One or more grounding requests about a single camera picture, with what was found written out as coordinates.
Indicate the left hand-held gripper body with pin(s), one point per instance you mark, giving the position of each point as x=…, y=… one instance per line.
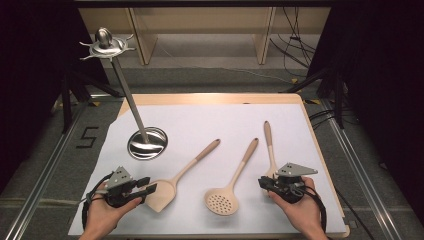
x=120, y=186

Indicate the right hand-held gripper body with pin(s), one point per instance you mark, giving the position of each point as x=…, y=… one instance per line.
x=290, y=186

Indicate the beige slotted turner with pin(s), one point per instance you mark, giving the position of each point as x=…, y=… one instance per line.
x=270, y=150

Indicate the beige perforated skimmer spoon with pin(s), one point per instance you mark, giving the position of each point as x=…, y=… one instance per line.
x=221, y=201

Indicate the metal utensil rack stand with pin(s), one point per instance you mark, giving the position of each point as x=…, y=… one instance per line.
x=133, y=110

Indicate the person's right hand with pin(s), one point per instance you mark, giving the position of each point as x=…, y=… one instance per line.
x=305, y=213

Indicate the person's left hand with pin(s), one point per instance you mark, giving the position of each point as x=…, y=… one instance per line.
x=105, y=216

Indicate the black tape floor mark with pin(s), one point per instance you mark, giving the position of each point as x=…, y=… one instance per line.
x=87, y=137

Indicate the white table sheet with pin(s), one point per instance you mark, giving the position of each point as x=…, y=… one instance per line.
x=206, y=126

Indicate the black curtain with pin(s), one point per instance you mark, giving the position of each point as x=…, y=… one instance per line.
x=30, y=83
x=383, y=83

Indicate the aluminium floor rail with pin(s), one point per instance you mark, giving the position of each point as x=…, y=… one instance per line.
x=363, y=186
x=40, y=186

